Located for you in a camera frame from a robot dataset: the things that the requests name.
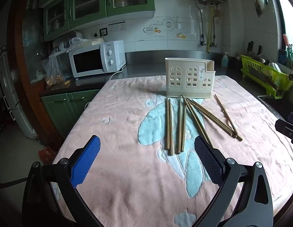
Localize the clear plastic bag with food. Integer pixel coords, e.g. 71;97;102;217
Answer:
42;52;71;88

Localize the white power cable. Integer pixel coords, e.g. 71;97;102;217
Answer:
84;66;125;110

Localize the green base cabinet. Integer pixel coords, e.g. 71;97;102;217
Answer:
41;89;102;140

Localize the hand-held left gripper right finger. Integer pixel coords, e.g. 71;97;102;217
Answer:
194;135;274;227

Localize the green glass-door wall cabinet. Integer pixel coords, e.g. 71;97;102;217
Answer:
39;0;156;42

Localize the window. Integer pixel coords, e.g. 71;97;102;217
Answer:
272;0;293;45

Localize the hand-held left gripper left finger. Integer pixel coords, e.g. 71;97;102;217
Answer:
22;135;102;227

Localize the cream plastic chopstick holder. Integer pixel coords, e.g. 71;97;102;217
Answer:
165;57;216;99

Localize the black cable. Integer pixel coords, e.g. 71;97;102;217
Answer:
0;177;27;188

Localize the grey metal hose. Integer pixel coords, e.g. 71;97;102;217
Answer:
197;2;206;46

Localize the red plastic bag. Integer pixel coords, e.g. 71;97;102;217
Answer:
38;147;54;165

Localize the white rounded appliance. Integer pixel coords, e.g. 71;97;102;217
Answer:
53;31;83;50

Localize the thin grey hose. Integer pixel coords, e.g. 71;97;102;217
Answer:
212;16;219;48

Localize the pile of wooden chopsticks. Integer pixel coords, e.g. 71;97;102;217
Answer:
166;94;243;156

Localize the clear bag with yellow block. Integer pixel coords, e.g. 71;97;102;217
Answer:
69;38;104;50

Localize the white instruction sticker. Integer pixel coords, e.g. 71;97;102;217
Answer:
108;22;126;32

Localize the white microwave oven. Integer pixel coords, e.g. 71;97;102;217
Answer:
68;40;126;78

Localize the silver refrigerator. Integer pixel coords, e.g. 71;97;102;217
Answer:
0;47;38;140

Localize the lime green dish rack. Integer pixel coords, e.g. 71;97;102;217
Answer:
240;55;293;99

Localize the brown wooden door frame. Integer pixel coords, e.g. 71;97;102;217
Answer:
7;0;64;152

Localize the yellow gas pipe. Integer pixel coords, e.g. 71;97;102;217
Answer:
206;5;214;53

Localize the blue utensil container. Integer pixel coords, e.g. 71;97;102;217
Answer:
279;48;289;62

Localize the steel sink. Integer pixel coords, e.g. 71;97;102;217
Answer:
257;95;291;121

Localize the pink printed blanket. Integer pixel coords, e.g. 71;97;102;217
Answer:
51;75;293;227

